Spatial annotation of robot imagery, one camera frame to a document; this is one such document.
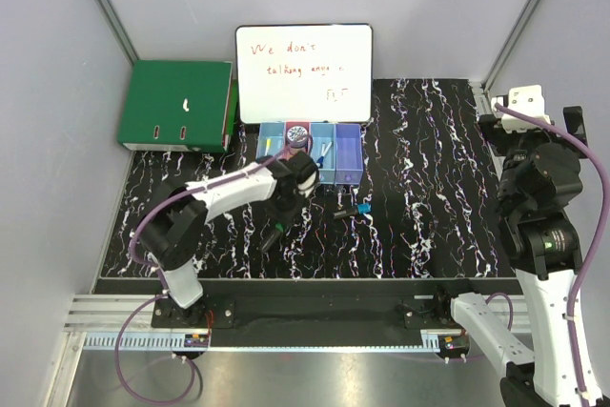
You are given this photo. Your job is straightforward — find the black marker green cap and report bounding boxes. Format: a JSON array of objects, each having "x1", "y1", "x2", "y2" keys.
[{"x1": 260, "y1": 222, "x2": 285, "y2": 253}]

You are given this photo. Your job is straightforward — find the pink bin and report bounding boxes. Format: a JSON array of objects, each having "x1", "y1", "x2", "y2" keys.
[{"x1": 283, "y1": 121, "x2": 311, "y2": 159}]

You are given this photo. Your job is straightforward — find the white pen blue cap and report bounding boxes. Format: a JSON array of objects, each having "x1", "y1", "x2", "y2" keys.
[{"x1": 315, "y1": 142, "x2": 333, "y2": 169}]

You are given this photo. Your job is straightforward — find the white marker yellow cap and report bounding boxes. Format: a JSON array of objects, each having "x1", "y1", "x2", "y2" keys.
[{"x1": 265, "y1": 137, "x2": 273, "y2": 155}]

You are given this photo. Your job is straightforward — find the blue gel jar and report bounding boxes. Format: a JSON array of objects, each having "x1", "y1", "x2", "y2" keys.
[{"x1": 286, "y1": 125, "x2": 309, "y2": 150}]

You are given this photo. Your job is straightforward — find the purple bin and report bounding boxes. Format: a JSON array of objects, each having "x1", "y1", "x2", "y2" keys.
[{"x1": 335, "y1": 124, "x2": 363, "y2": 186}]

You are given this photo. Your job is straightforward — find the black marker blue cap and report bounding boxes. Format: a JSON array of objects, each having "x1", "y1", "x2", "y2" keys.
[{"x1": 333, "y1": 203, "x2": 372, "y2": 220}]

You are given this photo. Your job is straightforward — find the light blue bin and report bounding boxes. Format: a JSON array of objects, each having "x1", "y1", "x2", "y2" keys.
[
  {"x1": 310, "y1": 123, "x2": 336, "y2": 185},
  {"x1": 255, "y1": 122, "x2": 287, "y2": 163}
]

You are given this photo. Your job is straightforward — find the white dry-erase board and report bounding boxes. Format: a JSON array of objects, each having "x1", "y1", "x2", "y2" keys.
[{"x1": 235, "y1": 24, "x2": 373, "y2": 124}]

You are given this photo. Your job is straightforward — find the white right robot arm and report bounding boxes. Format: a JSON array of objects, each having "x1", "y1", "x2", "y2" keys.
[{"x1": 432, "y1": 104, "x2": 609, "y2": 406}]

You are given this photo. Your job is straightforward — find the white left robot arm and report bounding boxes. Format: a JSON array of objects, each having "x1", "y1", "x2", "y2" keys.
[{"x1": 129, "y1": 153, "x2": 319, "y2": 327}]

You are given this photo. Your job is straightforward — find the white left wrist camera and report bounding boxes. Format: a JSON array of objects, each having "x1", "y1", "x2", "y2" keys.
[{"x1": 297, "y1": 167, "x2": 318, "y2": 198}]

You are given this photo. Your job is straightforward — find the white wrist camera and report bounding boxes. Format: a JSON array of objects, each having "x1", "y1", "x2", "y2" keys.
[
  {"x1": 491, "y1": 85, "x2": 551, "y2": 133},
  {"x1": 297, "y1": 167, "x2": 318, "y2": 198}
]

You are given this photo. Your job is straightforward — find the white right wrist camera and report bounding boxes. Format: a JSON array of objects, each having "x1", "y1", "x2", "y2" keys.
[{"x1": 491, "y1": 85, "x2": 551, "y2": 133}]

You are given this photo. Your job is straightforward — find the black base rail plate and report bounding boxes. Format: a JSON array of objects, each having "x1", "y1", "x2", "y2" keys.
[{"x1": 152, "y1": 279, "x2": 474, "y2": 351}]

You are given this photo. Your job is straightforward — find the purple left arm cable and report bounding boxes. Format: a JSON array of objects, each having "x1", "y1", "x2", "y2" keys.
[{"x1": 116, "y1": 134, "x2": 315, "y2": 401}]

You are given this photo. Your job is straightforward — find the green ring binder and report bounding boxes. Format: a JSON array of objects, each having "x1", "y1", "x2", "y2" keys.
[{"x1": 117, "y1": 60, "x2": 237, "y2": 153}]

